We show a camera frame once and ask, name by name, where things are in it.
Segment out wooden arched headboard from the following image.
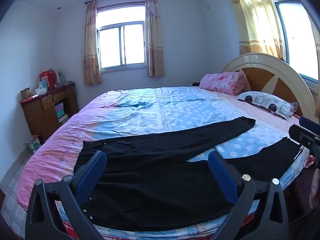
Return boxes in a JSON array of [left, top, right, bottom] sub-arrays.
[[221, 53, 317, 120]]

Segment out large window beside headboard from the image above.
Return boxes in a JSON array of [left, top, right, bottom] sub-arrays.
[[272, 0, 320, 85]]

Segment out black pants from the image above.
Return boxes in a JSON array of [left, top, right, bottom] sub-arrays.
[[74, 117, 304, 232]]

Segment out white green cardboard box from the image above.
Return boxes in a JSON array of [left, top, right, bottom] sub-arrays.
[[24, 135, 42, 153]]

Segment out brown wooden desk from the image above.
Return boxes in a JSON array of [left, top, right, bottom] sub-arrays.
[[19, 82, 80, 144]]

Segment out beige patterned curtain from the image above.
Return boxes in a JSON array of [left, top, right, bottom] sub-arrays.
[[83, 0, 102, 86], [145, 0, 165, 78]]

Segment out red paper bag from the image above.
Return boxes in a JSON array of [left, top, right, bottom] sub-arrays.
[[39, 68, 56, 90]]

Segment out person's right forearm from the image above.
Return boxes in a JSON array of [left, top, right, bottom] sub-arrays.
[[310, 170, 320, 209]]

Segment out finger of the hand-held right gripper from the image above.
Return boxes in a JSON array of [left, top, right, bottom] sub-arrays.
[[289, 116, 320, 152]]

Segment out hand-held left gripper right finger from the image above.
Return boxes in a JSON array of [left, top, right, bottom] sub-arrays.
[[208, 151, 290, 240]]

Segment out grey patterned pillow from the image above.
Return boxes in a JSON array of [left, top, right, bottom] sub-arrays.
[[235, 91, 295, 121]]

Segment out sliding window with white frame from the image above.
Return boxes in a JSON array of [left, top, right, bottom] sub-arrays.
[[96, 2, 147, 73]]

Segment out bed with patterned sheet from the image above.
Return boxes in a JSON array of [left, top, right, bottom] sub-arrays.
[[1, 86, 315, 240]]

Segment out yellow patterned curtain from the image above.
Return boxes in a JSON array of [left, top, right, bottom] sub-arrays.
[[224, 0, 289, 62]]

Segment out pink floral folded blanket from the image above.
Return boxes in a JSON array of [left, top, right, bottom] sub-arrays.
[[199, 71, 250, 96]]

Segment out stack of boxes in desk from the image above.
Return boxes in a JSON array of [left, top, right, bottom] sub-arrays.
[[54, 102, 69, 125]]

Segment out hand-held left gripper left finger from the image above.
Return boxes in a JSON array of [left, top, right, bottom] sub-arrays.
[[25, 151, 107, 240]]

